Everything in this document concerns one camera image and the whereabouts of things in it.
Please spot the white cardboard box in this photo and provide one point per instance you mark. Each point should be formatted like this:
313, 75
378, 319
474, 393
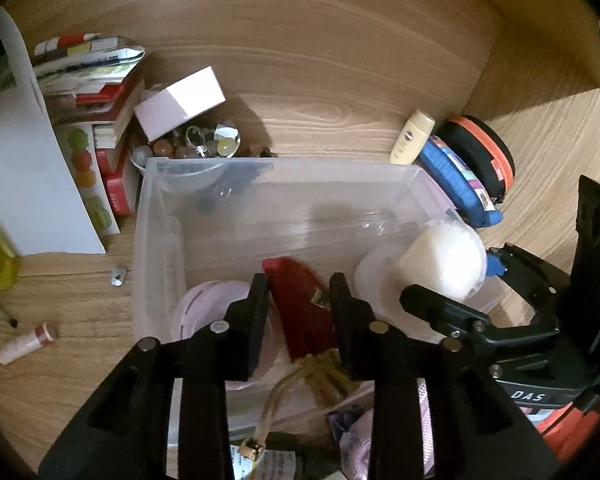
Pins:
180, 102

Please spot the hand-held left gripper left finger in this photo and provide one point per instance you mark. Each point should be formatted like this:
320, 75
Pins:
252, 332

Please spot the pile of bead trinkets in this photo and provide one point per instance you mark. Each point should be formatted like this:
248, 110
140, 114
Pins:
190, 147

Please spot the pink round lid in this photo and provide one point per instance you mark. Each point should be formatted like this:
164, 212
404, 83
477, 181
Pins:
215, 300

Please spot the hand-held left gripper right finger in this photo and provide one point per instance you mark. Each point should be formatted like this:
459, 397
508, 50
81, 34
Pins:
352, 342

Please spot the red fabric pouch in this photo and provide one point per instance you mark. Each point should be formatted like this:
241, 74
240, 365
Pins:
300, 305

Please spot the green bottle with white label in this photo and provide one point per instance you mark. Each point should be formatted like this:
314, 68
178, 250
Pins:
280, 465

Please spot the red cover book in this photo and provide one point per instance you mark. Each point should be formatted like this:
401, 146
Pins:
112, 97

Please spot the silver metal clip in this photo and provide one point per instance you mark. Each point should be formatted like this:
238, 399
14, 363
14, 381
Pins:
117, 276

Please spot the white cotton pad bag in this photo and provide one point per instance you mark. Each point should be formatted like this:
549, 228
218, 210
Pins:
445, 260

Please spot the clear plastic storage box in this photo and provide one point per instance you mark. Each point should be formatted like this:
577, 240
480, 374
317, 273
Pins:
280, 210

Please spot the wooden desktop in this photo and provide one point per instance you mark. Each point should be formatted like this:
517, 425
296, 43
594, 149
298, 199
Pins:
80, 390

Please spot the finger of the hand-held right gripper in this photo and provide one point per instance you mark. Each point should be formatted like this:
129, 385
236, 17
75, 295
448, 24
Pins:
497, 262
445, 312

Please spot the glass bowl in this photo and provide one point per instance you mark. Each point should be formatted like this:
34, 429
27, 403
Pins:
180, 180

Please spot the white green printed packet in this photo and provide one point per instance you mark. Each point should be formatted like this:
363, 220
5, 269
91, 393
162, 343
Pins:
90, 67

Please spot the cream lotion bottle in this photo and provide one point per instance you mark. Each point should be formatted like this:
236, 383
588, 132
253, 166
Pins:
412, 137

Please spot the white translucent cup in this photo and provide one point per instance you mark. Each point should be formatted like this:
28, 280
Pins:
375, 280

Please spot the blue zip pouch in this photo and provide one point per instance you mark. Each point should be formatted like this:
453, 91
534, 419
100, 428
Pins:
460, 185

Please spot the thick red book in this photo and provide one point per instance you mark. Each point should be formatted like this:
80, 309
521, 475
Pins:
120, 185

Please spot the red white striped booklet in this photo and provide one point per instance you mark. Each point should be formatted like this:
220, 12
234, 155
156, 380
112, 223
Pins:
65, 44

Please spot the fruit print box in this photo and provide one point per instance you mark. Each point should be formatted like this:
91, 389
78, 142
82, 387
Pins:
87, 175

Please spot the wooden shelf panel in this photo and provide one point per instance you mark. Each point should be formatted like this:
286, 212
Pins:
540, 25

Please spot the small pink tube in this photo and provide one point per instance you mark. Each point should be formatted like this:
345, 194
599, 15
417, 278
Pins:
22, 345

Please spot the black orange round case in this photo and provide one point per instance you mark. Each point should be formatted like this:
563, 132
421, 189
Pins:
490, 155

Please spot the purple small packet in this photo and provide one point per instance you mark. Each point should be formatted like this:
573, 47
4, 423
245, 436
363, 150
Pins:
347, 420

